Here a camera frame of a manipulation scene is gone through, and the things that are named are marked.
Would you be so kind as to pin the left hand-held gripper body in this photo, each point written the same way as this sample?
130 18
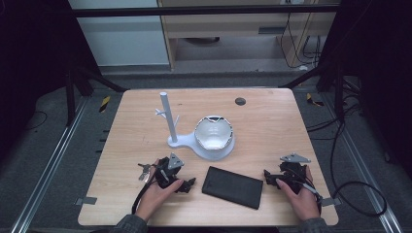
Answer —
168 176

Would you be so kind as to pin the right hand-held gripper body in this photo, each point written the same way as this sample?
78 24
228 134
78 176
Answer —
293 174

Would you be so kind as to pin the black wallet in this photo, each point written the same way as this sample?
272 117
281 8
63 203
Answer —
233 187

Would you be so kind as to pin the white bowl with metallic rim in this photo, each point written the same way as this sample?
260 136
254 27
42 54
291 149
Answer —
213 134

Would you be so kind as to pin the white stand with post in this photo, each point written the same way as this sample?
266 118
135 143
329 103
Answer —
170 119

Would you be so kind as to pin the person's left hand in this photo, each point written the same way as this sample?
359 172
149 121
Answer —
155 197

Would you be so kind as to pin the person's right hand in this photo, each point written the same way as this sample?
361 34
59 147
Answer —
302 204

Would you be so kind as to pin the grey tape strip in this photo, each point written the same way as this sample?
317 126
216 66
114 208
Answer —
86 200
331 202

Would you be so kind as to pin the yellow and black tape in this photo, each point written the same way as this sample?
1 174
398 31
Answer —
313 100
104 103

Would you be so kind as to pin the grey table grommet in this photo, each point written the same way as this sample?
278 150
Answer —
240 101

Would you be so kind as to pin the black tripod stand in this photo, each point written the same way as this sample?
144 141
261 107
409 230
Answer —
338 93
69 97

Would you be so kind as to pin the black curtain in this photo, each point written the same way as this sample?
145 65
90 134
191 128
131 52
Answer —
382 64
32 64

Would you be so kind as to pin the white cabinet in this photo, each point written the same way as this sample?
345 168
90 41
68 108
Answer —
123 39

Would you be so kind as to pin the light wooden desk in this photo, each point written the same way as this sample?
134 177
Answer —
226 26

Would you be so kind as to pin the black horizontal bar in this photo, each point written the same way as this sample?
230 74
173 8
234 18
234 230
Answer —
194 10

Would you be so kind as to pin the aluminium rail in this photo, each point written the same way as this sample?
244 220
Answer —
48 165
366 168

